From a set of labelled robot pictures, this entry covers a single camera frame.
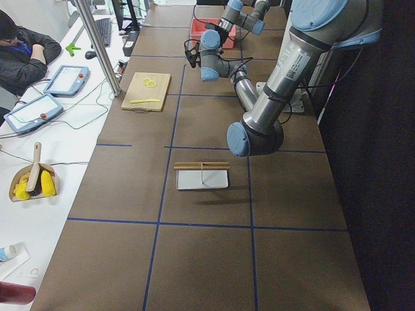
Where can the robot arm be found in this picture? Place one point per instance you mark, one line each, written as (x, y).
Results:
(316, 27)
(249, 15)

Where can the white rectangular tray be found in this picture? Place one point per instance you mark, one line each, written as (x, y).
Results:
(201, 179)

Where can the wooden rack with two rods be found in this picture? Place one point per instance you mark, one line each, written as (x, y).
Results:
(201, 165)

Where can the yellow plastic knife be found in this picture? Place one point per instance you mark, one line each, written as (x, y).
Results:
(144, 100)

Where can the bamboo cutting board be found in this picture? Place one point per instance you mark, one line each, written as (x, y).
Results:
(138, 90)

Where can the pink plastic bin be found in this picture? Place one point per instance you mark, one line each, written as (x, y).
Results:
(207, 25)

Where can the black power supply box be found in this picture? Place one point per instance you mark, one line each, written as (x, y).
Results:
(130, 42)

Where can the teach pendant far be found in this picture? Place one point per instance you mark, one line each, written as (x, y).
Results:
(67, 81)

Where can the teach pendant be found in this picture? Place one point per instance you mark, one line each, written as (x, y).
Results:
(67, 81)
(33, 114)

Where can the black keyboard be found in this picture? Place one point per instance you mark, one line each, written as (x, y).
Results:
(104, 27)

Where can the dustpan with brush and corn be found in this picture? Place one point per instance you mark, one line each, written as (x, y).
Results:
(38, 180)

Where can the teach pendant near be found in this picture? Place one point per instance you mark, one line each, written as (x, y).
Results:
(33, 114)

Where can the seated person in black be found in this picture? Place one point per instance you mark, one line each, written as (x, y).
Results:
(25, 56)

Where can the red cylinder bottle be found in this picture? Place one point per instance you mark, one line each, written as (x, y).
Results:
(17, 294)

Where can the aluminium frame post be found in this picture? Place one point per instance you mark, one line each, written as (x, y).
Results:
(102, 56)

